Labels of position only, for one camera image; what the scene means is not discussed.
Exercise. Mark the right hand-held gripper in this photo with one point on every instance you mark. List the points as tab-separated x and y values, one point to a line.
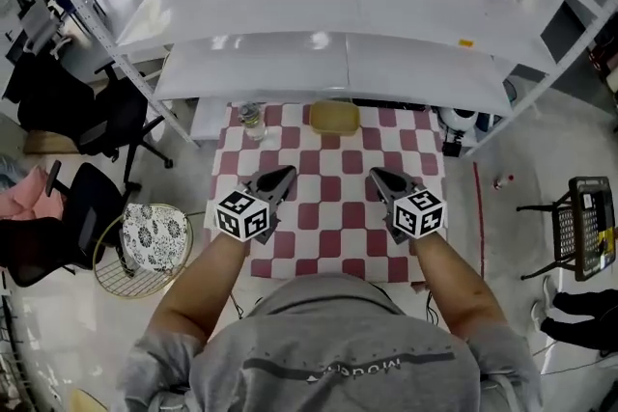
415	212

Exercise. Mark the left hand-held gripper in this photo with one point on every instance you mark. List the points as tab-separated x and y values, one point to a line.
256	212

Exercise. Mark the person's right forearm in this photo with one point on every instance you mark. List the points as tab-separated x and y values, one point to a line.
454	289

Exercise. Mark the person's left forearm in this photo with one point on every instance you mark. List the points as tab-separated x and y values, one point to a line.
207	284

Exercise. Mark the black power adapter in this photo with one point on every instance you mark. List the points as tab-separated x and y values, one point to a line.
451	148

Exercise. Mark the red white checkered tablecloth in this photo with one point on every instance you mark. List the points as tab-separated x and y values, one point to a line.
333	188

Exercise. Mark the clear plastic water bottle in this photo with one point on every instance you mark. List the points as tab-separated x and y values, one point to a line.
254	124

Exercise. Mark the small red white bottle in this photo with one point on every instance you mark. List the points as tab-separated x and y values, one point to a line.
502	182

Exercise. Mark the white round appliance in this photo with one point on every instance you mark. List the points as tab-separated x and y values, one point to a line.
459	118

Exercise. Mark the black white floral cushion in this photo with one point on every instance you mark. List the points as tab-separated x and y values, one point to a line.
152	234

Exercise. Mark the yellow plastic basin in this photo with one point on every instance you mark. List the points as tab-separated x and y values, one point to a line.
334	118

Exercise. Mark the person's grey shirt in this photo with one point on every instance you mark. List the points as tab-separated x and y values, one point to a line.
333	352

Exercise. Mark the black crate stool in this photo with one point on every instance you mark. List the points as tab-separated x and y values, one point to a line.
581	227

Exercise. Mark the yellow shelf label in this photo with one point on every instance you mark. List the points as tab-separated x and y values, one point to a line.
466	43

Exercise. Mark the black office chair with jacket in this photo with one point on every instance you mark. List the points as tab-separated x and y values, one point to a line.
72	106

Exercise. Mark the pink cloth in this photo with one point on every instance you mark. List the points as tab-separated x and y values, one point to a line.
29	198

